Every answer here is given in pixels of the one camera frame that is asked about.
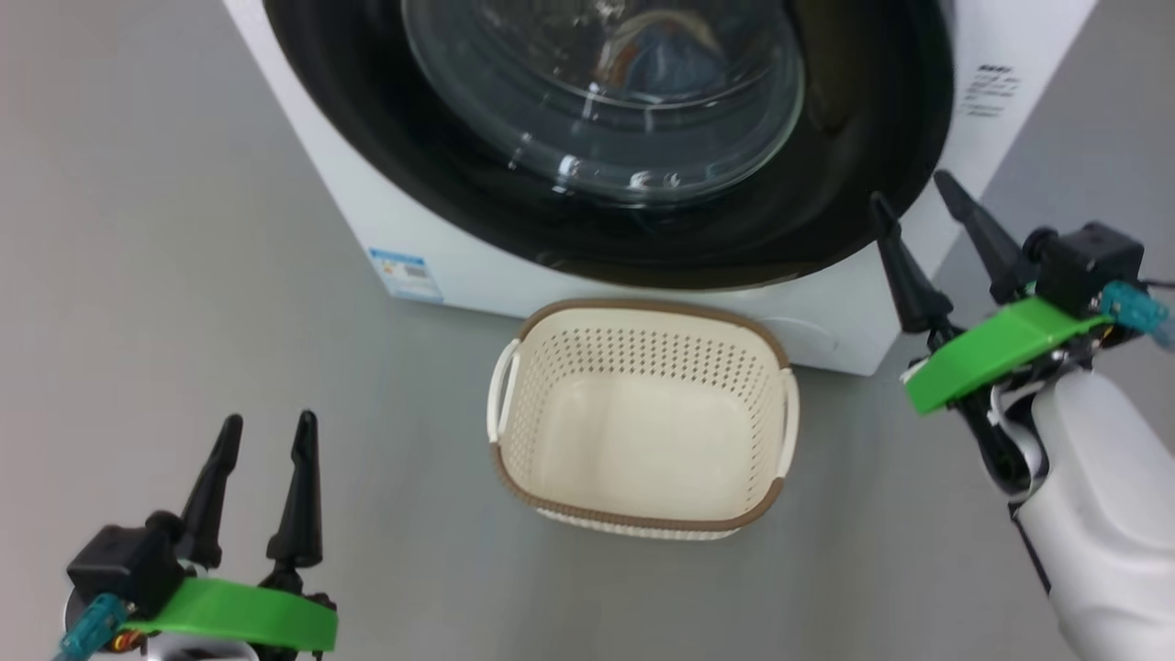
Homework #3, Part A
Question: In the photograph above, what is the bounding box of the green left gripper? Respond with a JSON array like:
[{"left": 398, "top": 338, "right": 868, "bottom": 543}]
[{"left": 119, "top": 410, "right": 339, "bottom": 661}]

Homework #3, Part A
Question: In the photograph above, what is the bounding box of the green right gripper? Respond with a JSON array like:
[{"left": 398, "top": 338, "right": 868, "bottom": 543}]
[{"left": 869, "top": 170, "right": 1116, "bottom": 416}]

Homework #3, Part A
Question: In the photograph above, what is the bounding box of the black glass washer door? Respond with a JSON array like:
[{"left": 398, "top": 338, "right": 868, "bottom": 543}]
[{"left": 263, "top": 0, "right": 956, "bottom": 291}]

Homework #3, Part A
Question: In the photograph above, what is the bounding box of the blue garment with cream lining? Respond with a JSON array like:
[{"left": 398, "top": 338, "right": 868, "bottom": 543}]
[{"left": 595, "top": 11, "right": 735, "bottom": 95}]

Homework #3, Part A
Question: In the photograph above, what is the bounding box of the white front-load washing machine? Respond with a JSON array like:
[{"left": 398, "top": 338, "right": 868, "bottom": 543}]
[{"left": 223, "top": 0, "right": 1098, "bottom": 375}]

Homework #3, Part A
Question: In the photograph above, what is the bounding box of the round white filter cover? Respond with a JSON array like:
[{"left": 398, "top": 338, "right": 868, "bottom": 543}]
[{"left": 762, "top": 317, "right": 841, "bottom": 355}]

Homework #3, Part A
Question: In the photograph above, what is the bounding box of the blue energy label sticker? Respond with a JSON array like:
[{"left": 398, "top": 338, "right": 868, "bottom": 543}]
[{"left": 367, "top": 246, "right": 444, "bottom": 304}]

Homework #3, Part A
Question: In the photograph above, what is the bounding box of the cream perforated laundry basket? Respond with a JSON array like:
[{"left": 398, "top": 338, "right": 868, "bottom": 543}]
[{"left": 487, "top": 298, "right": 801, "bottom": 541}]

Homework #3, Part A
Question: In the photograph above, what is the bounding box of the teal right cable connector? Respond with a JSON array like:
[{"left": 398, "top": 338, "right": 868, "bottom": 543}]
[{"left": 1099, "top": 280, "right": 1175, "bottom": 350}]

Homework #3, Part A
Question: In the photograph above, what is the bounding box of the teal cable connector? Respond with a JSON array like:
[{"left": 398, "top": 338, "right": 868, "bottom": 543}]
[
  {"left": 57, "top": 592, "right": 129, "bottom": 661},
  {"left": 1099, "top": 280, "right": 1175, "bottom": 350}
]

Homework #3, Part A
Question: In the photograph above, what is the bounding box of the teal left cable connector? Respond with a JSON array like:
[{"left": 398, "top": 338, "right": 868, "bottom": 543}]
[{"left": 57, "top": 592, "right": 129, "bottom": 661}]

